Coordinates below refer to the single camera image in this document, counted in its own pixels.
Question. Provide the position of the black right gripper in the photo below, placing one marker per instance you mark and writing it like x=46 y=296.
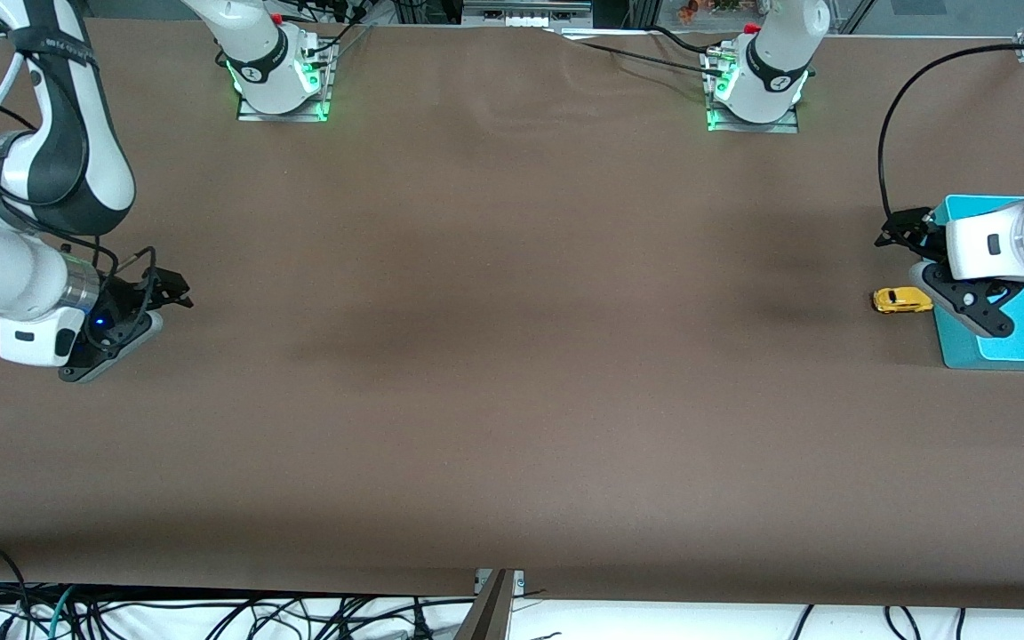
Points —
x=127 y=296

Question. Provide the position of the brown table cover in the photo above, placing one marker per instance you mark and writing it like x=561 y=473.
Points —
x=512 y=400

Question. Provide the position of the grey metal beam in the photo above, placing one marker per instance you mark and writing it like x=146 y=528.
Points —
x=487 y=618

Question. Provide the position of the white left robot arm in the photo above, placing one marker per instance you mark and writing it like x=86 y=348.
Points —
x=770 y=62

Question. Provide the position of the yellow beetle toy car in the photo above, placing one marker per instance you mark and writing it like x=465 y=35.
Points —
x=901 y=300

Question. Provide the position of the orange background objects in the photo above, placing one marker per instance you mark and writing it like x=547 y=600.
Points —
x=688 y=11

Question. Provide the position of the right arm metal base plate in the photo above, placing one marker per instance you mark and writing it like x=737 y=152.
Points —
x=250 y=114

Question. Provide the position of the small metal edge bracket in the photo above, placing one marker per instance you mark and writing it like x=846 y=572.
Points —
x=519 y=582

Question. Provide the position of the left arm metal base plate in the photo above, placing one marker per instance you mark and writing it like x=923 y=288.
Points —
x=788 y=126

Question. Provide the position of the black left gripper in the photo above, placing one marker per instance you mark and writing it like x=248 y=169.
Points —
x=921 y=229

